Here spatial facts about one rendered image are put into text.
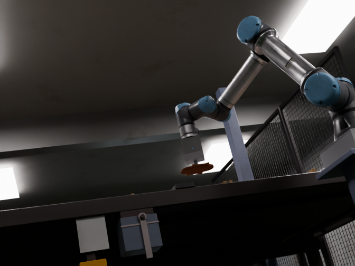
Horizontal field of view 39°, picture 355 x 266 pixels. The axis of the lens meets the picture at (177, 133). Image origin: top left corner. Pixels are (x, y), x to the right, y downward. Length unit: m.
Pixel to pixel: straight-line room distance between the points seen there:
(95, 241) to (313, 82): 0.95
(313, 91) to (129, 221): 0.80
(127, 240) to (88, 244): 0.13
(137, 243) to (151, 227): 0.08
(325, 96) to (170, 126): 4.24
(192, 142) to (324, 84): 0.64
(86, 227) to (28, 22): 2.84
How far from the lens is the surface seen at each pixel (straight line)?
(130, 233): 1.80
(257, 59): 2.24
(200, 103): 2.20
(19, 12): 4.31
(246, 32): 2.11
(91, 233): 1.81
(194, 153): 2.19
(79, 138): 5.80
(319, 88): 1.89
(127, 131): 5.89
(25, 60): 4.89
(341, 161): 1.87
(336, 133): 1.99
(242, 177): 4.29
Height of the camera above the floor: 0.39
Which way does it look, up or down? 22 degrees up
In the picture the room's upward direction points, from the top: 13 degrees counter-clockwise
